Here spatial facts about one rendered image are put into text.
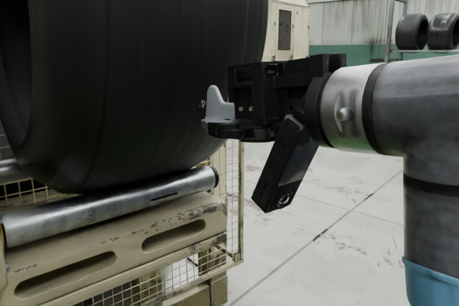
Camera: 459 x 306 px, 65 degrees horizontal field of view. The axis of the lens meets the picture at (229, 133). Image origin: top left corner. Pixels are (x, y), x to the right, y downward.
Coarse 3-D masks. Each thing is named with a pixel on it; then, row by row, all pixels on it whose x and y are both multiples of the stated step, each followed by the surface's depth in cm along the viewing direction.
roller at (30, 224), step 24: (96, 192) 54; (120, 192) 55; (144, 192) 57; (168, 192) 59; (192, 192) 63; (0, 216) 47; (24, 216) 47; (48, 216) 48; (72, 216) 50; (96, 216) 52; (24, 240) 47
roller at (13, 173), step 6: (0, 162) 69; (6, 162) 70; (12, 162) 70; (0, 168) 68; (6, 168) 69; (12, 168) 69; (18, 168) 70; (0, 174) 68; (6, 174) 69; (12, 174) 69; (18, 174) 70; (24, 174) 71; (0, 180) 68; (6, 180) 69; (12, 180) 70
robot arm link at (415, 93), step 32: (384, 64) 28; (416, 64) 26; (448, 64) 24; (384, 96) 26; (416, 96) 24; (448, 96) 23; (384, 128) 26; (416, 128) 24; (448, 128) 23; (416, 160) 25; (448, 160) 23
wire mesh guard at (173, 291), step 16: (240, 144) 135; (0, 160) 86; (240, 160) 136; (240, 176) 138; (240, 192) 139; (0, 208) 88; (240, 208) 140; (240, 224) 142; (240, 240) 143; (240, 256) 145; (208, 272) 137; (128, 288) 115; (176, 288) 127; (144, 304) 119
